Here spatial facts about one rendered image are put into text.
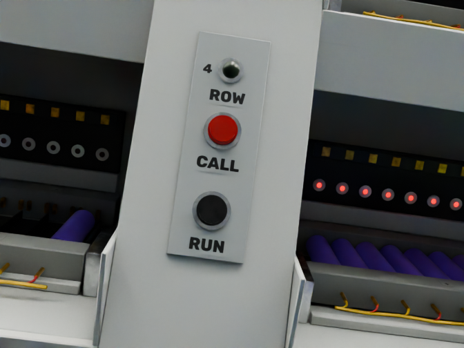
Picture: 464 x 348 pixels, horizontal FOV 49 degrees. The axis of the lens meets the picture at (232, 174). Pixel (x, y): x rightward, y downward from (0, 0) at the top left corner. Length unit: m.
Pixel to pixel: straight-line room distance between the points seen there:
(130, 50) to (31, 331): 0.16
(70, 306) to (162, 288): 0.06
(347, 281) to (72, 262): 0.17
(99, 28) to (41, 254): 0.14
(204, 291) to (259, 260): 0.03
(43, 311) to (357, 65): 0.22
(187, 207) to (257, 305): 0.06
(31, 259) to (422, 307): 0.25
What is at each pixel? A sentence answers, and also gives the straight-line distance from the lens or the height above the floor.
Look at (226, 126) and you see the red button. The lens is 0.27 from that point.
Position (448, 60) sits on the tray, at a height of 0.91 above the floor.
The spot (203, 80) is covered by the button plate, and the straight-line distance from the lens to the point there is 0.28.
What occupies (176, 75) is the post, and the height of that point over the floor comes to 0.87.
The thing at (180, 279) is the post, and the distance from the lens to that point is 0.27.
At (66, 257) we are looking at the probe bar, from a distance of 0.32.
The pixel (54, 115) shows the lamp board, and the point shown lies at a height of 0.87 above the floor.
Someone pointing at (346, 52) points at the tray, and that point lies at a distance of 0.31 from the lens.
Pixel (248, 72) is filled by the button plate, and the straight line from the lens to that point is 0.28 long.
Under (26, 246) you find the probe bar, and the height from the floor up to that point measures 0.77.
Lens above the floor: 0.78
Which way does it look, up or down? 9 degrees up
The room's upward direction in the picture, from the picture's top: 8 degrees clockwise
